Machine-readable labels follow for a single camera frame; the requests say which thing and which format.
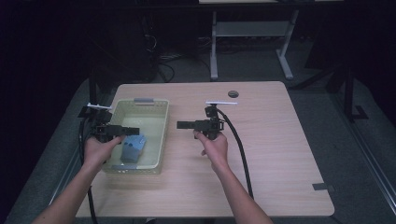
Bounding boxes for pale yellow plastic basket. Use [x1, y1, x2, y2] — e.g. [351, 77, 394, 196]
[102, 97, 171, 175]

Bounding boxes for white metal desk frame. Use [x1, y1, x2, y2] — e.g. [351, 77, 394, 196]
[209, 8, 301, 80]

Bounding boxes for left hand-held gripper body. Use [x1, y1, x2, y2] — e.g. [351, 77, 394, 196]
[87, 103, 120, 144]

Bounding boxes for person's left hand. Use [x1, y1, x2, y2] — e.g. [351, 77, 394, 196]
[83, 134, 125, 169]

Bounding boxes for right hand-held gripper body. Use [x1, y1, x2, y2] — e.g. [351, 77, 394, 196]
[195, 100, 238, 140]

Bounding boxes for grey tape strip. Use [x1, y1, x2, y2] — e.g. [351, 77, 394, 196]
[312, 183, 336, 191]

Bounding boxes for bundle of floor cables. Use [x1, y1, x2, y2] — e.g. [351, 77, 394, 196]
[143, 34, 213, 82]

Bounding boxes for black metal stand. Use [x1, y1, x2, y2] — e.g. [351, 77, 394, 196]
[343, 63, 369, 123]
[78, 66, 98, 119]

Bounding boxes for person's right hand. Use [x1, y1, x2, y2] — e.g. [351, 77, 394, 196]
[193, 130, 230, 173]

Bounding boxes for aluminium floor rail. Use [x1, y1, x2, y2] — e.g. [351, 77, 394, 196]
[330, 92, 396, 216]
[38, 92, 108, 224]

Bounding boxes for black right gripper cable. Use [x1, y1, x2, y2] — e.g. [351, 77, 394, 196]
[216, 107, 255, 201]

